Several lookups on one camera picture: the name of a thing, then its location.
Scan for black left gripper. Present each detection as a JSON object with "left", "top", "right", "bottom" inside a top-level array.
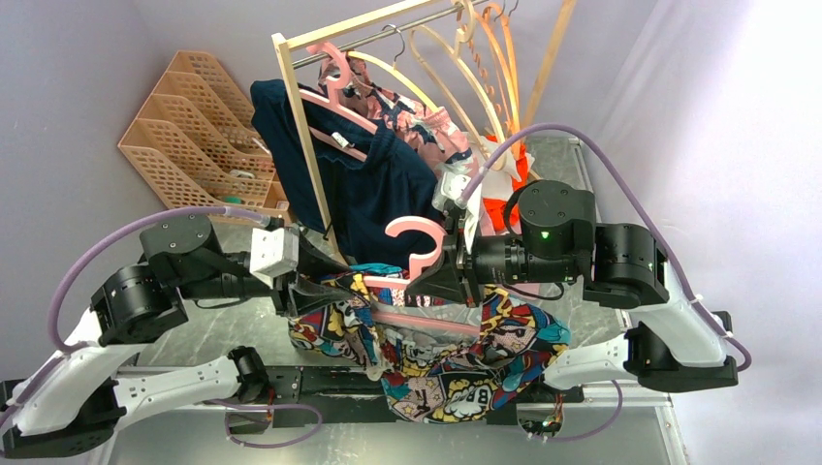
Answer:
[{"left": 177, "top": 226, "right": 356, "bottom": 316}]

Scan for pink plastic hanger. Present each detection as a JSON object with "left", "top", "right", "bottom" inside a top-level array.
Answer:
[
  {"left": 296, "top": 38, "right": 387, "bottom": 162},
  {"left": 364, "top": 216, "right": 480, "bottom": 337}
]

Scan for comic print shorts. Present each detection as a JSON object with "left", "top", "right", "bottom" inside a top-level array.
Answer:
[{"left": 288, "top": 263, "right": 571, "bottom": 424}]

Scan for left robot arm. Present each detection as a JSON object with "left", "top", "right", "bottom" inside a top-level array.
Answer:
[{"left": 1, "top": 206, "right": 347, "bottom": 459}]

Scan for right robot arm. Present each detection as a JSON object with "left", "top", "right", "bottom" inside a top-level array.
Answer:
[{"left": 289, "top": 180, "right": 739, "bottom": 403}]

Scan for navy blue shorts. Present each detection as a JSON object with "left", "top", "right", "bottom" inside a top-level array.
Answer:
[{"left": 250, "top": 79, "right": 442, "bottom": 268}]

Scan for pink patterned shorts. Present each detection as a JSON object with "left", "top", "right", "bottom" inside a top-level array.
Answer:
[{"left": 338, "top": 55, "right": 479, "bottom": 178}]

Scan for orange cloth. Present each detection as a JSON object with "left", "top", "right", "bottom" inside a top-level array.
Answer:
[{"left": 480, "top": 143, "right": 534, "bottom": 235}]

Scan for peach plastic file organizer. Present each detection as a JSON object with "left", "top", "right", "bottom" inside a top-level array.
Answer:
[{"left": 118, "top": 50, "right": 292, "bottom": 221}]

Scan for wooden clothes rack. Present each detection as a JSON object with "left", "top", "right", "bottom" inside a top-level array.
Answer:
[{"left": 271, "top": 1, "right": 577, "bottom": 261}]

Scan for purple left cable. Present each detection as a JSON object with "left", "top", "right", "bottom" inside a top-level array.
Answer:
[{"left": 0, "top": 204, "right": 274, "bottom": 438}]

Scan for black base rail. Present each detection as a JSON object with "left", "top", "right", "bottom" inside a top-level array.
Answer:
[{"left": 229, "top": 365, "right": 585, "bottom": 426}]

